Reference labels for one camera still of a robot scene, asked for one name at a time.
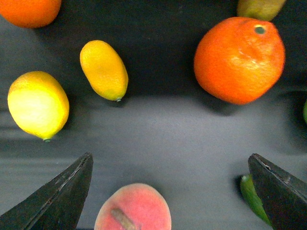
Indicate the brown kiwi pear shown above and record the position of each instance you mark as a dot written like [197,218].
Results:
[264,10]

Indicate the pink peach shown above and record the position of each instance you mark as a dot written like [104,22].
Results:
[134,207]

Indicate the large orange tangerine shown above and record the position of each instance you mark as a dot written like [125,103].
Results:
[239,59]

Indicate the green chili pepper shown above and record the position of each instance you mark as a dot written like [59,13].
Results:
[250,196]

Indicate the orange top left corner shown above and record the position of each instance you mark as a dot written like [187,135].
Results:
[30,13]

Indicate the green apple near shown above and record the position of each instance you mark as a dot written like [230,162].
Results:
[305,112]

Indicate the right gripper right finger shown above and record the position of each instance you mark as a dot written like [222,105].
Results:
[284,196]

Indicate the yellow lemon small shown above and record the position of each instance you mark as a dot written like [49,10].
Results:
[104,69]

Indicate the yellow lemon large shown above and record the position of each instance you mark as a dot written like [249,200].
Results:
[38,104]

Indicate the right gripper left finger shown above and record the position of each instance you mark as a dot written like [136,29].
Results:
[57,205]

